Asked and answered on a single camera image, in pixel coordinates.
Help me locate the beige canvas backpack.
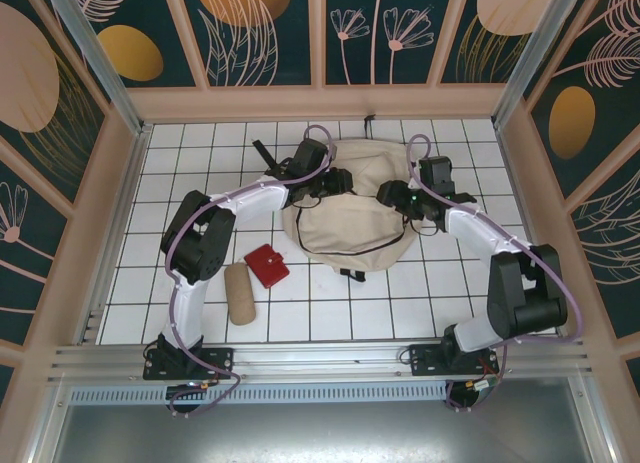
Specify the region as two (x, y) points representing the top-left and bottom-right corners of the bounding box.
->
(251, 113), (427, 284)

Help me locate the red snap wallet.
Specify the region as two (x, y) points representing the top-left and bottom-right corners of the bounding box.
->
(243, 244), (292, 290)

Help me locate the tan pencil case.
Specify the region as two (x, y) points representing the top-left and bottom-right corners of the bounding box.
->
(222, 262), (258, 327)

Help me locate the grey metal sheet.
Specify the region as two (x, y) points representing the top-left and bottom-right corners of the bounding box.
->
(29, 377), (619, 463)

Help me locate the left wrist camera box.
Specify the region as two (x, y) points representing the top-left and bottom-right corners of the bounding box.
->
(291, 138), (331, 174)

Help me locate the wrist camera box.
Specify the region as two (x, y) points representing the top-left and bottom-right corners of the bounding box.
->
(418, 155), (456, 192)
(291, 138), (331, 174)

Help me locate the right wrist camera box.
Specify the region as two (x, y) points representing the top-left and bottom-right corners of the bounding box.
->
(418, 155), (456, 192)

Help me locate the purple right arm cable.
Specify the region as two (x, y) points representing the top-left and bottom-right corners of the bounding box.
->
(406, 133), (584, 413)

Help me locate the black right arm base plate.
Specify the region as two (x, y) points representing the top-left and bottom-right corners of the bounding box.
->
(408, 343), (502, 380)

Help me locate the aluminium rail frame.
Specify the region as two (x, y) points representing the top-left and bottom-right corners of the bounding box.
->
(47, 336), (599, 387)

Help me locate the aluminium corner post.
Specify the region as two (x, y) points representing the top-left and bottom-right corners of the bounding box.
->
(41, 0), (152, 135)
(491, 0), (582, 130)

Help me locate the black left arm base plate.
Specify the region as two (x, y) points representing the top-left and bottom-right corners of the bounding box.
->
(142, 346), (236, 381)

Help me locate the grey slotted cable duct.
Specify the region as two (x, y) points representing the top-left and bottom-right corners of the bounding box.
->
(66, 386), (449, 405)

